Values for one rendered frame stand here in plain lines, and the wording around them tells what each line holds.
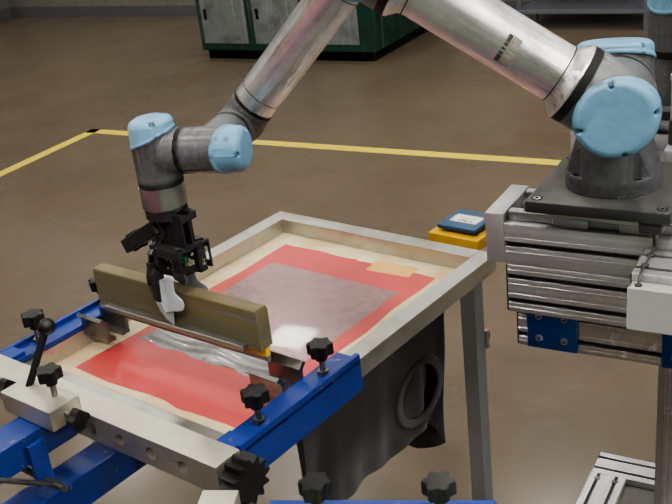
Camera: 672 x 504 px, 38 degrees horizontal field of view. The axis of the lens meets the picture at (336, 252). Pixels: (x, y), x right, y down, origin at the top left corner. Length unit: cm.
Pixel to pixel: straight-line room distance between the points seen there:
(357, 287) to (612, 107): 81
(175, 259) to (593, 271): 68
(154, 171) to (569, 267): 69
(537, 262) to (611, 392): 179
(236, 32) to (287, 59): 697
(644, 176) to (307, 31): 57
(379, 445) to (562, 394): 150
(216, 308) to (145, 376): 24
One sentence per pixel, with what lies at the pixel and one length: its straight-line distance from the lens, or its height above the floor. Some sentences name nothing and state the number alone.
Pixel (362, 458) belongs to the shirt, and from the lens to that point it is 194.
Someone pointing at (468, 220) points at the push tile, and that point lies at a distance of 225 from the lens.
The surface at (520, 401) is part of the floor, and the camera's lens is 336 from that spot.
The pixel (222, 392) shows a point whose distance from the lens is 172.
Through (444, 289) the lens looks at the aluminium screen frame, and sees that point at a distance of 190.
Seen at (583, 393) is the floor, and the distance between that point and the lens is 341.
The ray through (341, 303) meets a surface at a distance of 196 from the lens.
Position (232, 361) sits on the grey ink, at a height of 96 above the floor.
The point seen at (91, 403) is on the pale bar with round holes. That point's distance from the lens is 161.
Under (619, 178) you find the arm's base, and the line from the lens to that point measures 156.
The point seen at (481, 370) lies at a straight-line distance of 242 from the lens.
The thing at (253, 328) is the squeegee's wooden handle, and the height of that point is 110.
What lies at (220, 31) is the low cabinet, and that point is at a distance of 866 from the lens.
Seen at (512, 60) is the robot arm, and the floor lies 151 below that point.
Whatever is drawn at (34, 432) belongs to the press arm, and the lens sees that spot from 158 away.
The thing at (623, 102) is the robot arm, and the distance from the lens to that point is 138.
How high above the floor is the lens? 184
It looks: 24 degrees down
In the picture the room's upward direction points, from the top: 7 degrees counter-clockwise
